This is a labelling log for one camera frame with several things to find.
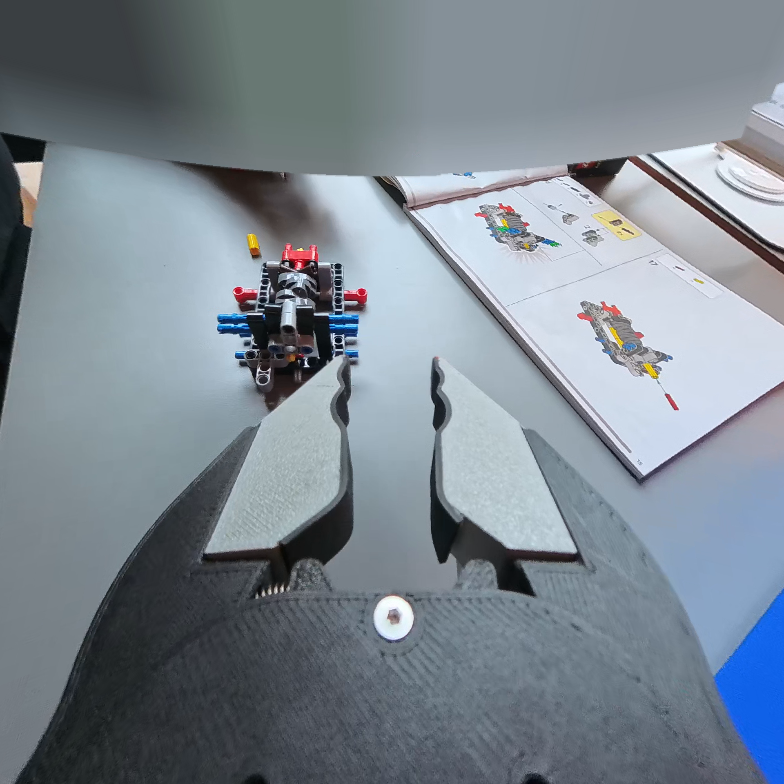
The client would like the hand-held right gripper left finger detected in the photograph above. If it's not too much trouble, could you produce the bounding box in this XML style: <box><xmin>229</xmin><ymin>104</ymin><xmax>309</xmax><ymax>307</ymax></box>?
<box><xmin>204</xmin><ymin>356</ymin><xmax>355</xmax><ymax>566</ymax></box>

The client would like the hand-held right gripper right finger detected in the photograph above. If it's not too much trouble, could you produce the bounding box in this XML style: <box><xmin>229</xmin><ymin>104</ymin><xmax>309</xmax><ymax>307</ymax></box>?
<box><xmin>430</xmin><ymin>357</ymin><xmax>579</xmax><ymax>564</ymax></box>

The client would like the lego chassis assembly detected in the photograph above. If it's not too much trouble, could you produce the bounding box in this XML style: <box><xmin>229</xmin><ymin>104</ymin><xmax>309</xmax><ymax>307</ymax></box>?
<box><xmin>217</xmin><ymin>244</ymin><xmax>368</xmax><ymax>393</ymax></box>

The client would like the lego instruction booklet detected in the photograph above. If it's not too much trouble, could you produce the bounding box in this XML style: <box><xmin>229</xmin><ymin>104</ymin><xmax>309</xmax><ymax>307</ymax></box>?
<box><xmin>375</xmin><ymin>165</ymin><xmax>784</xmax><ymax>481</ymax></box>

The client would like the lego set box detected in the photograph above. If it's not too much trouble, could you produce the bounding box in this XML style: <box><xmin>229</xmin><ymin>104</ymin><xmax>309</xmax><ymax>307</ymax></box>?
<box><xmin>566</xmin><ymin>158</ymin><xmax>630</xmax><ymax>178</ymax></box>

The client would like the blue plastic bin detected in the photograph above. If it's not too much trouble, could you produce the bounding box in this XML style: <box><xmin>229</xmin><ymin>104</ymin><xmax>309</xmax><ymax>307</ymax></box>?
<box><xmin>715</xmin><ymin>591</ymin><xmax>784</xmax><ymax>784</ymax></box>

